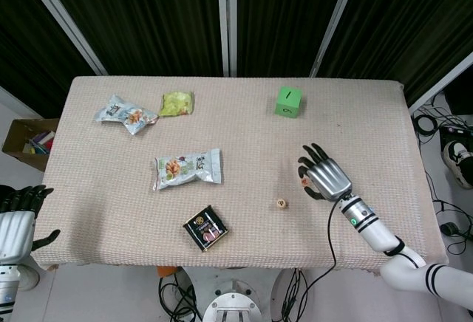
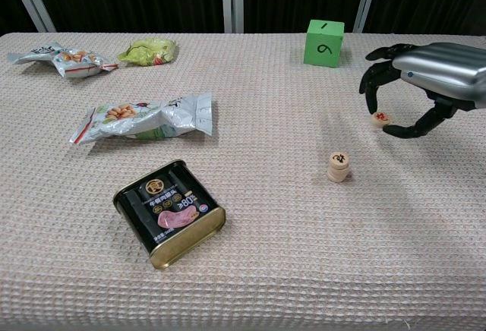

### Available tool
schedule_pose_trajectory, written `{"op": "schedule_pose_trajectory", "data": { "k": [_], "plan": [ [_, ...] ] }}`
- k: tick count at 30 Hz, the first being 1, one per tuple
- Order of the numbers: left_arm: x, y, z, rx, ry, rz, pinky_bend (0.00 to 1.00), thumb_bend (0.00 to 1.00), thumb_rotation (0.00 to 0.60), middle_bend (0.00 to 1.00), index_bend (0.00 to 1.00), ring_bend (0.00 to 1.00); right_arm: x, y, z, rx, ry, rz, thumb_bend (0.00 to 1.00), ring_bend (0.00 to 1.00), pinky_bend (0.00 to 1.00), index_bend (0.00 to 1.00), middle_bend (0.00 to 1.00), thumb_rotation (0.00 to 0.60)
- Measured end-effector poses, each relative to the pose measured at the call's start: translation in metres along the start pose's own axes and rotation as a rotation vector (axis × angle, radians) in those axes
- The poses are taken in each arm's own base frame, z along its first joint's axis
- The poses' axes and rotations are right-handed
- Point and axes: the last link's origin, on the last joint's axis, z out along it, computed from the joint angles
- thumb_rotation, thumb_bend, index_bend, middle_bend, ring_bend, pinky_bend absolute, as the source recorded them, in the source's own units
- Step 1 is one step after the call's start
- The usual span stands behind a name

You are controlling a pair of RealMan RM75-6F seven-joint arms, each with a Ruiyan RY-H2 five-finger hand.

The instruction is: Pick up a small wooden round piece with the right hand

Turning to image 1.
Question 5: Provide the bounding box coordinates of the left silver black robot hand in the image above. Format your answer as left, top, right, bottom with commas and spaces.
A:
0, 185, 61, 264

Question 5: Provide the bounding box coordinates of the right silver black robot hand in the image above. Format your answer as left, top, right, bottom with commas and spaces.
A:
296, 143, 353, 202

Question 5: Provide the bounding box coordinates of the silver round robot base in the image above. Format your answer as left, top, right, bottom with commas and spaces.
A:
202, 279, 271, 322

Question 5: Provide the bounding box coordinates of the brown cardboard box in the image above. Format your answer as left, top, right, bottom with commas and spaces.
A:
1, 117, 60, 173

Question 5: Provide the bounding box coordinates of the green foam number cube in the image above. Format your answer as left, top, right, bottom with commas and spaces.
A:
275, 86, 304, 120

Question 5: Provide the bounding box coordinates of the colourful books stack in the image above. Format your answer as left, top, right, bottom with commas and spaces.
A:
22, 131, 56, 155

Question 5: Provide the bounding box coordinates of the beige woven table cloth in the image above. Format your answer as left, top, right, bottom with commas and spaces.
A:
29, 75, 450, 273

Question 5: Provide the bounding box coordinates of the black white sneaker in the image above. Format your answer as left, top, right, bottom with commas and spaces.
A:
442, 140, 473, 190

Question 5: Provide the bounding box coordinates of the black snack packet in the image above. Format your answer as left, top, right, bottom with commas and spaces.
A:
183, 205, 230, 253

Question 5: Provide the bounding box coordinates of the black electronic device box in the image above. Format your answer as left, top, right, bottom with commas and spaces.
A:
438, 125, 473, 155

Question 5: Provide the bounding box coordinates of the silver green snack bag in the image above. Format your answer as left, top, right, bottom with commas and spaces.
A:
152, 148, 224, 192

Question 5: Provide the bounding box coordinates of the orange small object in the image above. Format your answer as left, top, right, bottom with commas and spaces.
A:
157, 266, 185, 278

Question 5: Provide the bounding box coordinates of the blue white snack bag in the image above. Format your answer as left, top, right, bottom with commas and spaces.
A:
92, 95, 160, 136

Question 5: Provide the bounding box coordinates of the dark green curtain panel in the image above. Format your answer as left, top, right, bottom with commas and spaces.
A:
235, 0, 350, 78
38, 0, 227, 78
323, 0, 473, 107

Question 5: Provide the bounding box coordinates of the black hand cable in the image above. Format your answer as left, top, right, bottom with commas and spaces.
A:
282, 199, 344, 322

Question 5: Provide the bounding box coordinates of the black floor cable bundle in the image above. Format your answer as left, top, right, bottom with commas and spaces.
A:
411, 91, 473, 145

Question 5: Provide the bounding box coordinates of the white metal frame post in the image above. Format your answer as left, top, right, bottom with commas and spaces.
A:
407, 51, 473, 115
18, 0, 109, 77
217, 0, 238, 78
309, 0, 364, 78

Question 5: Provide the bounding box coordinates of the black cable bundle under table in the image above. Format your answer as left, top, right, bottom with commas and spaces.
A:
157, 268, 204, 322

